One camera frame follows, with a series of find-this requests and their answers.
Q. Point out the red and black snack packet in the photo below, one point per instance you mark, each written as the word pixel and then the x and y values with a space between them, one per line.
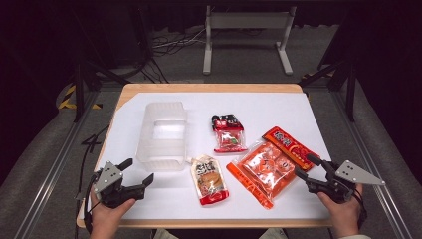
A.
pixel 229 134

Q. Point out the yellow and black floor tape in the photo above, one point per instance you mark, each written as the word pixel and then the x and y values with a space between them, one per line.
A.
pixel 68 99

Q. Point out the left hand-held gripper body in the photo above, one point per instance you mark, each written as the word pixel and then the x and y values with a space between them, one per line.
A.
pixel 107 179

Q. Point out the white paper sheet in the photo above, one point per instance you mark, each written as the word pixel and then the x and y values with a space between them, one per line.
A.
pixel 265 106

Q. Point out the white metal stand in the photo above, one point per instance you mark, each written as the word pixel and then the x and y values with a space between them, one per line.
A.
pixel 247 20

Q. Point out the black tripod stand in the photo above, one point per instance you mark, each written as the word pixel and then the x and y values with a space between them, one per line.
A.
pixel 79 89
pixel 350 93

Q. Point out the beige and red sauce pouch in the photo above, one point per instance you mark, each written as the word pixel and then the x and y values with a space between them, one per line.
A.
pixel 209 182

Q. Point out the person's light trousers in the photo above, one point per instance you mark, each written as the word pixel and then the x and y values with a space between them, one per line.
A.
pixel 162 235

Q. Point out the person's right hand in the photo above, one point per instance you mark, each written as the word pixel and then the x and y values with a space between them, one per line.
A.
pixel 346 215

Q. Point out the person's left hand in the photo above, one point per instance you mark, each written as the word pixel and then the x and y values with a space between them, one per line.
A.
pixel 104 220

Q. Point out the large orange seasoning packet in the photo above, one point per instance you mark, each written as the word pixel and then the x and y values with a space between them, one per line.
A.
pixel 265 169

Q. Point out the aluminium rail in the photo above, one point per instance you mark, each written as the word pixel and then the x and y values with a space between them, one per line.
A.
pixel 49 179
pixel 371 156

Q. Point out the clear plastic container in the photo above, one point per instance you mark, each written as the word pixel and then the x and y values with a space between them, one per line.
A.
pixel 162 149

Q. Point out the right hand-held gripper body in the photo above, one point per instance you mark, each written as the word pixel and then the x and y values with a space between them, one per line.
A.
pixel 355 174

